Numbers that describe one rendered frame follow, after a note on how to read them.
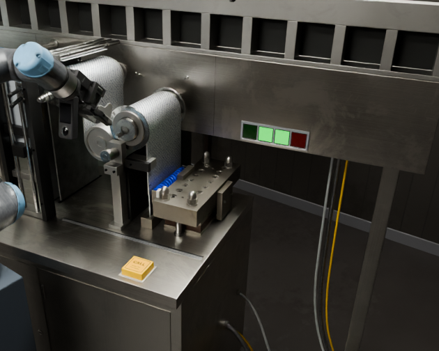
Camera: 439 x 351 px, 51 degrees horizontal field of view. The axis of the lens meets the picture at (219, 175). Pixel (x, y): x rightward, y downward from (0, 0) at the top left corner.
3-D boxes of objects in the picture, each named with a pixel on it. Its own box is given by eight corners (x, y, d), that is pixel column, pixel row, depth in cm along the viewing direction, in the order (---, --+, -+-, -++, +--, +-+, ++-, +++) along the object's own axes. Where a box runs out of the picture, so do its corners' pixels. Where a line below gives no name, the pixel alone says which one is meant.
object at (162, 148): (148, 195, 155) (145, 144, 147) (179, 168, 175) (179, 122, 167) (149, 195, 155) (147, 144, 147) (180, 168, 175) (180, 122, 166)
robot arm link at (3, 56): (-38, 51, 105) (-1, 54, 102) (-2, 44, 115) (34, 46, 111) (-31, 85, 109) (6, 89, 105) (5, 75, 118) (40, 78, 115)
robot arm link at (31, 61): (14, 37, 105) (45, 40, 103) (44, 62, 116) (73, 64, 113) (3, 68, 104) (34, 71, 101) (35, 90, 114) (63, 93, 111)
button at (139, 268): (121, 274, 135) (120, 268, 134) (134, 262, 141) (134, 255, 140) (141, 281, 133) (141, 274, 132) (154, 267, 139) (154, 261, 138)
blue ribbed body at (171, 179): (151, 196, 156) (150, 187, 155) (180, 172, 174) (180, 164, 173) (160, 199, 155) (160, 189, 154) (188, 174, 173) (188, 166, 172)
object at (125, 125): (139, 132, 143) (127, 145, 147) (143, 130, 145) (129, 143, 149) (123, 113, 143) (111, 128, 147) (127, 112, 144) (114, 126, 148)
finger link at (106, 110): (124, 111, 135) (104, 96, 127) (117, 129, 134) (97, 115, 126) (116, 109, 137) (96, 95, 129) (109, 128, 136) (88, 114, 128)
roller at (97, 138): (86, 157, 158) (82, 123, 153) (127, 133, 180) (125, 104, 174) (116, 163, 154) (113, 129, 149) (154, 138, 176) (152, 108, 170)
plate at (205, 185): (152, 216, 152) (152, 200, 150) (203, 170, 186) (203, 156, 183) (196, 227, 147) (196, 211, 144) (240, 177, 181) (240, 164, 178)
